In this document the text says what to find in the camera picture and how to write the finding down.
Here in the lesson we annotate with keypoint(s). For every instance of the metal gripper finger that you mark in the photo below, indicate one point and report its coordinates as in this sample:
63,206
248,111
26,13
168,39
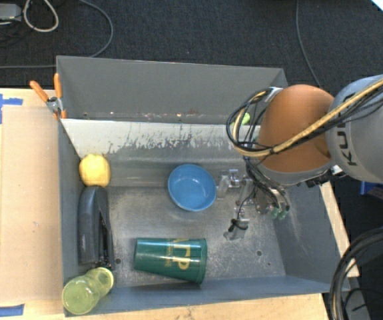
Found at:
232,180
237,230

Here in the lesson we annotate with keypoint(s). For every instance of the blue bowl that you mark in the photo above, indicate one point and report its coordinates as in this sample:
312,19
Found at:
192,188

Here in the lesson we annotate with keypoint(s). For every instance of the grey metal bin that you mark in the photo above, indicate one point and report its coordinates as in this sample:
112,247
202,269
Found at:
178,218

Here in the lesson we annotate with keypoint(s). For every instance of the small yellow-green object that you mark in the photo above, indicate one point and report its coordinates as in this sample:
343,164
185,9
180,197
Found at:
244,118

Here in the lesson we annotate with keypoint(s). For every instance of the green cup with yellow print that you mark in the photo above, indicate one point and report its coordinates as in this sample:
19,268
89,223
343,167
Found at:
171,258

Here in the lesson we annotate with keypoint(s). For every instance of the yellow lemon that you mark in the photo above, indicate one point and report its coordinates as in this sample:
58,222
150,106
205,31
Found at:
94,170

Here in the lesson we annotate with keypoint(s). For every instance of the clear yellow-green plastic bottle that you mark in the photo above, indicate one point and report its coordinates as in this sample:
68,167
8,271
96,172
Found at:
84,293

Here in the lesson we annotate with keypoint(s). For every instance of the pale brown flat board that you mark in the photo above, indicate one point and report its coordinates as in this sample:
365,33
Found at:
28,205

